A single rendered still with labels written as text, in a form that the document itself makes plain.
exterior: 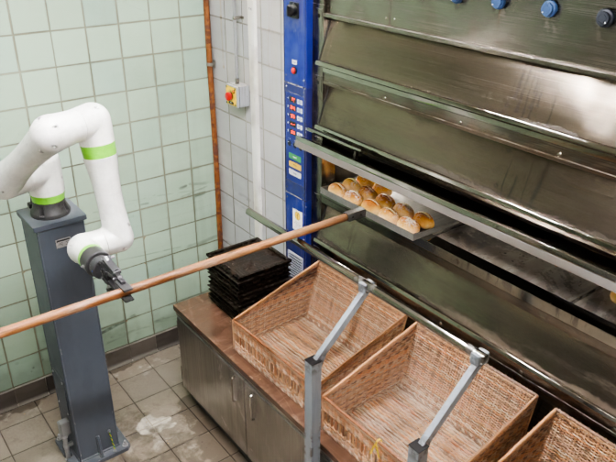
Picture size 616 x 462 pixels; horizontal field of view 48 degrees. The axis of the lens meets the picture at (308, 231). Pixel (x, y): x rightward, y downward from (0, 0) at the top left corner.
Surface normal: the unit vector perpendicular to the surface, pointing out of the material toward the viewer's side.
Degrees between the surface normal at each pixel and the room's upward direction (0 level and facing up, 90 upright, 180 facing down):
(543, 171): 70
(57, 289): 90
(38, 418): 0
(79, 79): 90
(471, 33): 90
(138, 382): 0
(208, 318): 0
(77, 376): 90
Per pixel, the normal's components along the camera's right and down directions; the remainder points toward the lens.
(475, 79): -0.75, -0.05
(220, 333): 0.00, -0.89
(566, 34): -0.80, 0.26
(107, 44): 0.61, 0.36
